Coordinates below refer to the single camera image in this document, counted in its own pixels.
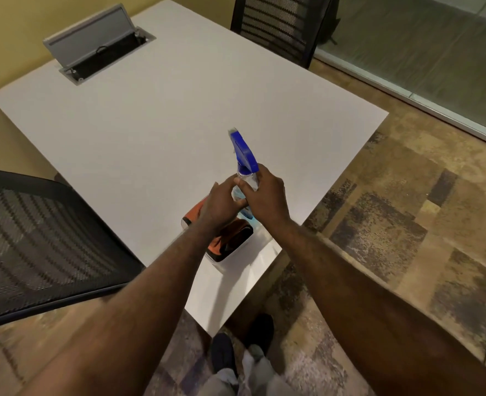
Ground person's dark shoe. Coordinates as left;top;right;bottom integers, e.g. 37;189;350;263
209;332;239;381
243;313;275;356

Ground person's right hand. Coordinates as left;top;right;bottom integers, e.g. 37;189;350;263
233;163;292;232

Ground person's right forearm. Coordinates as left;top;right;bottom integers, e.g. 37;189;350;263
267;218;486;396

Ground person's dark right shoe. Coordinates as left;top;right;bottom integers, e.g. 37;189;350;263
243;313;275;356

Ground orange cloth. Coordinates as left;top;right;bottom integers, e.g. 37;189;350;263
183;200;254;257

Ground white plastic bin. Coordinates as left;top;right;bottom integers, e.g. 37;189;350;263
180;197;275;265

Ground person's left hand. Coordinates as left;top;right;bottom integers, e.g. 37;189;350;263
198;175;250;236

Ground grey table cable box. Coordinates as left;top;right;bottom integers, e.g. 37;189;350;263
43;3;156;86

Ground clear spray bottle blue trigger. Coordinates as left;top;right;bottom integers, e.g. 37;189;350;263
228;127;265;221

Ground person's dark left shoe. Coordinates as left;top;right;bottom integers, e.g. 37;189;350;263
209;332;239;381

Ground person's left forearm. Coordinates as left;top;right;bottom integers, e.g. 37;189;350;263
18;220;228;396

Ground black mesh office chair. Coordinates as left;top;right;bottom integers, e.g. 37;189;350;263
0;166;145;332
230;0;335;70

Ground silver glass partition frame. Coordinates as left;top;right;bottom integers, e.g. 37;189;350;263
314;48;486;152

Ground person's grey trousers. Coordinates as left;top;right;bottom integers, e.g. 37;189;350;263
197;345;298;396

